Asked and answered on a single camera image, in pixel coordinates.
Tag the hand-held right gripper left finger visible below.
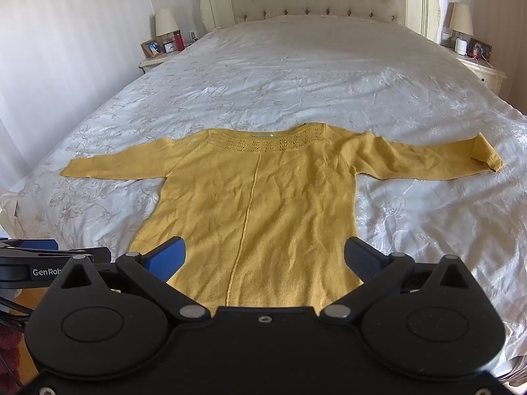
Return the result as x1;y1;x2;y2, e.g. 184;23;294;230
49;236;206;324

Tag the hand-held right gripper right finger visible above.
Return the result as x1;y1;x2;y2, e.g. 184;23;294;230
319;237;480;324

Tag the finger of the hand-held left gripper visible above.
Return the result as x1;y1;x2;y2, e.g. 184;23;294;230
0;238;59;253

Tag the yellow knit sweater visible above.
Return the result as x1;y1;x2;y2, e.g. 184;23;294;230
60;122;505;312

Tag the cream nightstand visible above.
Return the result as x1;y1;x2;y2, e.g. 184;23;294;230
138;44;194;76
453;45;508;93

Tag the white bedspread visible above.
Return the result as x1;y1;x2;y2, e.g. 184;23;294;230
0;14;527;379

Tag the cream shade table lamp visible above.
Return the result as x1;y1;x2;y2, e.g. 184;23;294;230
448;2;474;42
154;7;177;44

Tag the black cable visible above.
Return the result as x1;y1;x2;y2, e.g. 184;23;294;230
0;294;29;328

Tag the wooden photo frame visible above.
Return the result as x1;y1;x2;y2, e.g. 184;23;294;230
469;38;493;61
141;39;164;59

